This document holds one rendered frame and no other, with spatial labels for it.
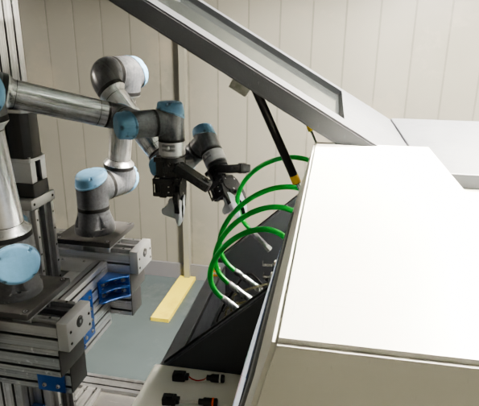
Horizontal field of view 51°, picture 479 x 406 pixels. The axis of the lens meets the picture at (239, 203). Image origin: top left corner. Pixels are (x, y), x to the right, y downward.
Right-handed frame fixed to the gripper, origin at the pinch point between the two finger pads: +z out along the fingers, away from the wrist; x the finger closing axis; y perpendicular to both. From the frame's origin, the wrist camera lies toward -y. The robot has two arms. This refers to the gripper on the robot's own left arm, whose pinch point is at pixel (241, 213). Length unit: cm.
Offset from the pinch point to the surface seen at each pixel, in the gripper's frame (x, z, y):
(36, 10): -32, -230, 128
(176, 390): 43, 44, 2
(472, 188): 13, 32, -68
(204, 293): 5.5, 16.6, 23.4
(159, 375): 42, 40, 7
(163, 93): -93, -150, 102
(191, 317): 17.6, 24.6, 19.0
